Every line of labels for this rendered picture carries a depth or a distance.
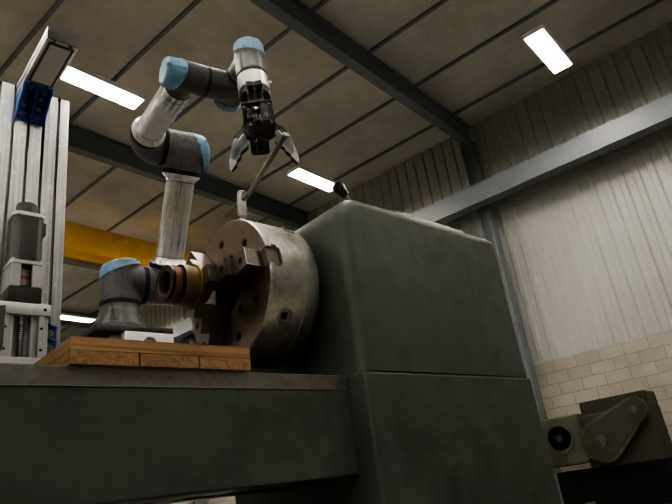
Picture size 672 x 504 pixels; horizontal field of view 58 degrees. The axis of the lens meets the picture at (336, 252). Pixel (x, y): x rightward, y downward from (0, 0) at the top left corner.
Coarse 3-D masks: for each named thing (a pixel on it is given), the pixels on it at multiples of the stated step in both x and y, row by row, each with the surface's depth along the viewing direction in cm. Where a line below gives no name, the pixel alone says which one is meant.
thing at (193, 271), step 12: (180, 264) 120; (192, 264) 123; (168, 276) 121; (180, 276) 117; (192, 276) 118; (156, 288) 120; (168, 288) 121; (180, 288) 117; (192, 288) 118; (204, 288) 121; (168, 300) 117; (180, 300) 118; (192, 300) 119; (204, 300) 122
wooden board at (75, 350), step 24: (72, 336) 85; (48, 360) 90; (72, 360) 83; (96, 360) 86; (120, 360) 88; (144, 360) 90; (168, 360) 93; (192, 360) 96; (216, 360) 99; (240, 360) 102
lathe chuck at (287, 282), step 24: (216, 240) 134; (240, 240) 127; (264, 240) 121; (288, 240) 126; (288, 264) 121; (264, 288) 118; (288, 288) 119; (240, 312) 123; (264, 312) 116; (240, 336) 121; (264, 336) 118; (288, 336) 121; (264, 360) 124
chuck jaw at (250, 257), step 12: (240, 252) 119; (252, 252) 119; (264, 252) 120; (276, 252) 121; (216, 264) 121; (228, 264) 119; (240, 264) 118; (252, 264) 117; (264, 264) 119; (276, 264) 119; (204, 276) 120; (216, 276) 120; (228, 276) 119; (240, 276) 120; (252, 276) 121; (216, 288) 122; (228, 288) 123; (240, 288) 124
